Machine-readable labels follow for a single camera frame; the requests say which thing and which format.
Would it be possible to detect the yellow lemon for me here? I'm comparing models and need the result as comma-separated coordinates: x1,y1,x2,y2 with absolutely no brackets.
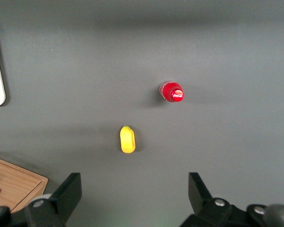
119,125,136,154

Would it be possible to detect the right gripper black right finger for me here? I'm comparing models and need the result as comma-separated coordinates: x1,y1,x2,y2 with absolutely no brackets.
179,172,249,227

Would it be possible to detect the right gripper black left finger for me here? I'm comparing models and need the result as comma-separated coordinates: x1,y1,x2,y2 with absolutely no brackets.
25,172,82,227

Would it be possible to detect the wooden two-drawer cabinet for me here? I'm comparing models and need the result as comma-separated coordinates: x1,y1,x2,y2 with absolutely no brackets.
0,155,49,213

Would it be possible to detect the red cola bottle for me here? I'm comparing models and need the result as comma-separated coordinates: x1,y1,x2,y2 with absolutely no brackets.
159,80,185,103

